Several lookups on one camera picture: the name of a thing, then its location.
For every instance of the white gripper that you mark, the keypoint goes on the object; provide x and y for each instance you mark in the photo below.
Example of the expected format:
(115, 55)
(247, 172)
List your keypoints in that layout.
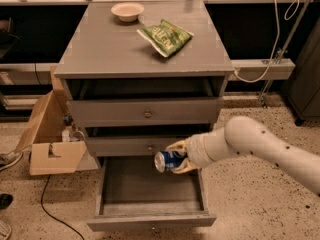
(194, 151)

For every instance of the blue pepsi can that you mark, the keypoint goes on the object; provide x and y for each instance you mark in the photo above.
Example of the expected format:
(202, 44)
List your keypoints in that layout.
(168, 160)

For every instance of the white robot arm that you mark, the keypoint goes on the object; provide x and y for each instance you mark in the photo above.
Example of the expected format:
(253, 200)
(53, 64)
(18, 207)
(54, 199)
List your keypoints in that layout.
(242, 135)

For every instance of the grey bottom drawer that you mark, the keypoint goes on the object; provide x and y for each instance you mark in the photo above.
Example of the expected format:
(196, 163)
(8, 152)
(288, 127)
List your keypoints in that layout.
(134, 195)

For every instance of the grey drawer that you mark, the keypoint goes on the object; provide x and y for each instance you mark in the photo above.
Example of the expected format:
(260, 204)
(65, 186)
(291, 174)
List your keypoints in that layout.
(142, 101)
(134, 195)
(138, 140)

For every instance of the grey wooden drawer cabinet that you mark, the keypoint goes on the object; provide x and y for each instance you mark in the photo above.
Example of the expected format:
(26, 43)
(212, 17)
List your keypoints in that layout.
(105, 48)

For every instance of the grey middle drawer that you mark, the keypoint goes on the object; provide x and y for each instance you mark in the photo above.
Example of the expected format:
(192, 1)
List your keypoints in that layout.
(138, 140)

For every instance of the grey top drawer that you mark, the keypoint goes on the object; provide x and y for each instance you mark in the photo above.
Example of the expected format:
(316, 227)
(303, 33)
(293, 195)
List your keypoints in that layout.
(142, 101)

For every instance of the green chip bag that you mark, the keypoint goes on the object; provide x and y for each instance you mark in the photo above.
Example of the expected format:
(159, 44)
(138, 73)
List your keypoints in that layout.
(166, 38)

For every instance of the dark grey side cabinet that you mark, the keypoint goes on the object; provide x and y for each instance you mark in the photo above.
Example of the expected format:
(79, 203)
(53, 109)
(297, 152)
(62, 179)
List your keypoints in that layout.
(302, 89)

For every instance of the open cardboard box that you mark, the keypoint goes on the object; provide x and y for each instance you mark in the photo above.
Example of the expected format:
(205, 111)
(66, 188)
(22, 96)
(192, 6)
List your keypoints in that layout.
(47, 137)

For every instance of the metal tripod pole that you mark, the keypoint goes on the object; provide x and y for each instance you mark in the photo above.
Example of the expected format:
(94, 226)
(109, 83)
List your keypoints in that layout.
(281, 52)

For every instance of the white paper bowl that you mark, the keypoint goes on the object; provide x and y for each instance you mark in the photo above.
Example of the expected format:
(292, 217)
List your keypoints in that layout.
(127, 11)

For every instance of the black shoe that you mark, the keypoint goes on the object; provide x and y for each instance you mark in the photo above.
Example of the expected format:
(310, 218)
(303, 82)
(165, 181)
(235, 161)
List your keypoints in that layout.
(5, 200)

